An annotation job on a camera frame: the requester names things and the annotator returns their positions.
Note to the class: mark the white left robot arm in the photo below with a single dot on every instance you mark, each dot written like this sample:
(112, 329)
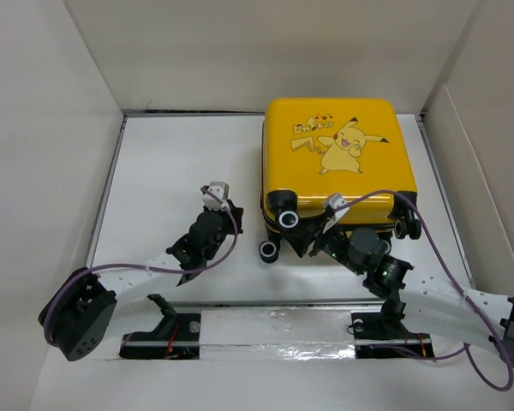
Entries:
(78, 316)

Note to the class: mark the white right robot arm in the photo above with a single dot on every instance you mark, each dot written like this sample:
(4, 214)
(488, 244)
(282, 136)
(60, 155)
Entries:
(420, 303)

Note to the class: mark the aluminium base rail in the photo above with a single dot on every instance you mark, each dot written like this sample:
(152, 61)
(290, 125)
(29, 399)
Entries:
(276, 324)

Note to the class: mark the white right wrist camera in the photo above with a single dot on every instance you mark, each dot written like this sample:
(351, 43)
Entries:
(337, 207)

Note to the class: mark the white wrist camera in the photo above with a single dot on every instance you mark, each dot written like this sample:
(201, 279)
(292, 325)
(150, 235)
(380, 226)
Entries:
(214, 196)
(337, 207)

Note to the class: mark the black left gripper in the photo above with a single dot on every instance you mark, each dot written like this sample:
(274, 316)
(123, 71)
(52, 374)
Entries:
(235, 211)

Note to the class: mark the yellow hard-shell suitcase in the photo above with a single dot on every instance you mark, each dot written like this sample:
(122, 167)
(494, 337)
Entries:
(314, 147)

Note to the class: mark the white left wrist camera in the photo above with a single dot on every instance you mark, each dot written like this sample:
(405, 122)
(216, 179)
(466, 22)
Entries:
(214, 196)

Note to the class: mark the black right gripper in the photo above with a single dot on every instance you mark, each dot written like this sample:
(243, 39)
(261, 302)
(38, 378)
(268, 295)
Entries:
(312, 232)

